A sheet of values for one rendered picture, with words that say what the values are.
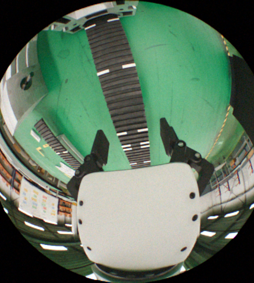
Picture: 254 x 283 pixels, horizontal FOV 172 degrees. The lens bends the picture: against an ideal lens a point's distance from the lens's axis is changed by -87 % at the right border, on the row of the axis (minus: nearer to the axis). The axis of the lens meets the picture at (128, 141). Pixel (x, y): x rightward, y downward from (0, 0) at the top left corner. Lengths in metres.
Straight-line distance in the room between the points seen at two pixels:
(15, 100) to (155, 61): 0.22
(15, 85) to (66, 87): 0.12
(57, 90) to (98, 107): 0.09
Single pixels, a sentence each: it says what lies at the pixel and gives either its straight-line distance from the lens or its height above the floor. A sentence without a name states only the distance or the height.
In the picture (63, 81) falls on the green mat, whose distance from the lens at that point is 0.18.
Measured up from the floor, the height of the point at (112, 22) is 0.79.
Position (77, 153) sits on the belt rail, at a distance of 0.28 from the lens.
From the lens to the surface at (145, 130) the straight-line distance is 0.15.
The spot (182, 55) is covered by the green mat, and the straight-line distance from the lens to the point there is 0.18.
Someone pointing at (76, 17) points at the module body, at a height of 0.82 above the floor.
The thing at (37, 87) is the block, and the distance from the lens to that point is 0.20.
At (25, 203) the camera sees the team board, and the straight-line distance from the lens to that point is 3.06.
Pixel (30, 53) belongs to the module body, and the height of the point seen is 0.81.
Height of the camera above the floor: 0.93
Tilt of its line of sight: 43 degrees down
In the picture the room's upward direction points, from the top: 178 degrees clockwise
